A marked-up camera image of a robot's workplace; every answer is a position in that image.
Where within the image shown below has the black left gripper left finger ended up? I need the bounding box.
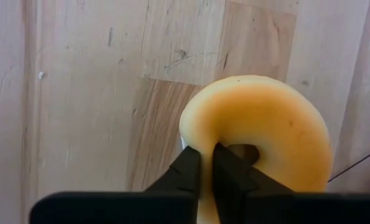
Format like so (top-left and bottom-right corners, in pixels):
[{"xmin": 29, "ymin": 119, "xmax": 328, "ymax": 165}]
[{"xmin": 144, "ymin": 146, "xmax": 201, "ymax": 193}]

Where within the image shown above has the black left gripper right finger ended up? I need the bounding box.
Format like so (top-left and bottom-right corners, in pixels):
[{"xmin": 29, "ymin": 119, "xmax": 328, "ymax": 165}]
[{"xmin": 212, "ymin": 142, "xmax": 294, "ymax": 194}]

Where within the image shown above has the plain yellow toy donut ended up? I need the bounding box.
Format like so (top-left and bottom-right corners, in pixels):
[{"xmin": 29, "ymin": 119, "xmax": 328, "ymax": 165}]
[{"xmin": 178, "ymin": 74, "xmax": 334, "ymax": 224}]

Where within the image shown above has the thin black cable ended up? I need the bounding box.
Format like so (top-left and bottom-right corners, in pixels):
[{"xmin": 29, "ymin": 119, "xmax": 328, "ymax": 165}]
[{"xmin": 327, "ymin": 145, "xmax": 370, "ymax": 184}]

